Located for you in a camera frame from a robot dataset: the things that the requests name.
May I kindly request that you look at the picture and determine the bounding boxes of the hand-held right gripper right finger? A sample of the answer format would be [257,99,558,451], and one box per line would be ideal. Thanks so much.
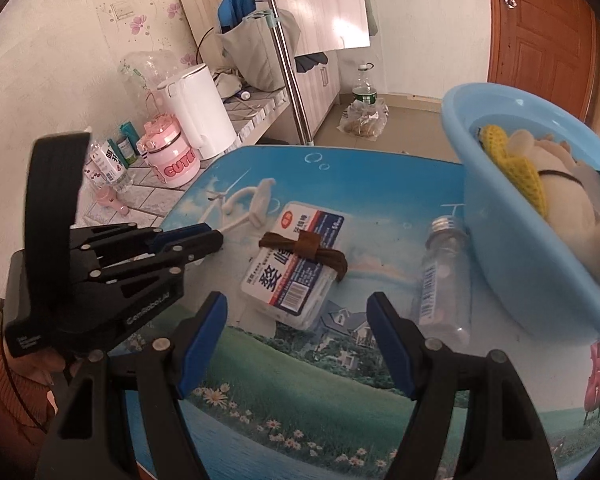
[365,290,555,480]

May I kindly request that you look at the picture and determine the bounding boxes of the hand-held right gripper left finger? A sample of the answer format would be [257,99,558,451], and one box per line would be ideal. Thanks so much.
[39,290,229,480]

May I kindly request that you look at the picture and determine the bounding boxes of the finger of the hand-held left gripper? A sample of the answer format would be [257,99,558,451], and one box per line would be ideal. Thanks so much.
[69,221,217,262]
[86,231,225,307]

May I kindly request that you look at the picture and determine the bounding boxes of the white plastic holder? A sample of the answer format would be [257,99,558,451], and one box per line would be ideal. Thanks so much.
[202,178,277,234]

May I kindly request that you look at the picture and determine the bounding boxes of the brown hair tie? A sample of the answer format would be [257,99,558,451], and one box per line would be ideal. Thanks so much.
[258,231,349,279]

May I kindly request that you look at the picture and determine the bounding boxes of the blue plastic basin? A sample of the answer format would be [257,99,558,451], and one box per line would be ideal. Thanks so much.
[440,82,600,343]

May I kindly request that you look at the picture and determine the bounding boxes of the white plush rabbit yellow hat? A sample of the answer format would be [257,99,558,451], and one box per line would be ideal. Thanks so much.
[477,125,600,291]

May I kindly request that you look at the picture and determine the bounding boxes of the person's left forearm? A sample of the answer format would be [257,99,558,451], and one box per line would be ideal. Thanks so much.
[0,345,57,443]

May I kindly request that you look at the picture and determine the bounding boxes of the landscape printed desktop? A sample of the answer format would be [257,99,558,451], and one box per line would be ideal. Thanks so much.
[130,146,600,480]

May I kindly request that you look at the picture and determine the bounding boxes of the pink thermos jug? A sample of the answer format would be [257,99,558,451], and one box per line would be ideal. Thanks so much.
[138,112,201,191]

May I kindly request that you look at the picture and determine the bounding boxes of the clear plastic bottle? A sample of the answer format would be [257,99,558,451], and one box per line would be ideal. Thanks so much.
[417,215,474,347]

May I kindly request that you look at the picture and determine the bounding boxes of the small labelled clear bottle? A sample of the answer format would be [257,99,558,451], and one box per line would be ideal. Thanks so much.
[82,140,134,194]

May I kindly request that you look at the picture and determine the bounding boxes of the dark green small bottle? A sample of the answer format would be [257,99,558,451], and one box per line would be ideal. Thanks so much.
[106,137,131,167]

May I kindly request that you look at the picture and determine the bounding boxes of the teal capped bottle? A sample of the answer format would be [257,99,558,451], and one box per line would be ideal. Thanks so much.
[118,120,142,158]

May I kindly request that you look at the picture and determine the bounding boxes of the white electric kettle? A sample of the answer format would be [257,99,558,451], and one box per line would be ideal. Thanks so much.
[155,63,239,162]

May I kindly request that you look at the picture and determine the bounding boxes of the grey crumpled cloth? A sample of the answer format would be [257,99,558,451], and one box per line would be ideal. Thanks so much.
[214,71,245,100]

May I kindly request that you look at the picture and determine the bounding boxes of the crumpled clear plastic bag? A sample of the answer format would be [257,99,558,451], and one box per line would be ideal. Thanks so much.
[118,51,193,97]

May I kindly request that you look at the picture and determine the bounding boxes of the metal rack pole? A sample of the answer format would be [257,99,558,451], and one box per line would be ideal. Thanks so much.
[266,0,317,147]

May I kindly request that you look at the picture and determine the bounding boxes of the grey tote bag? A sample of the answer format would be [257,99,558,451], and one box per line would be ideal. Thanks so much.
[218,10,302,95]

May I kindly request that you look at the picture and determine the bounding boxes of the clear bag of food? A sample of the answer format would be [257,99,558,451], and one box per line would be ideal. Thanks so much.
[337,99,392,142]

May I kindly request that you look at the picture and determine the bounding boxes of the dark cloth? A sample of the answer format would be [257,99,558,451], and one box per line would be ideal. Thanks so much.
[294,51,332,73]

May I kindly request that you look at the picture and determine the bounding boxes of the green label water bottle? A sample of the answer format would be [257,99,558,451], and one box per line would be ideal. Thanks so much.
[350,63,379,111]

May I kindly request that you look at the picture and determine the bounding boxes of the light wooden wardrobe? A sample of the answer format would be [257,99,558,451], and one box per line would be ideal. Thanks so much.
[167,0,372,147]

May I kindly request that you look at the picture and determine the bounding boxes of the brown wooden door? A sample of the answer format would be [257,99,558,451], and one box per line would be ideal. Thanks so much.
[485,0,600,126]

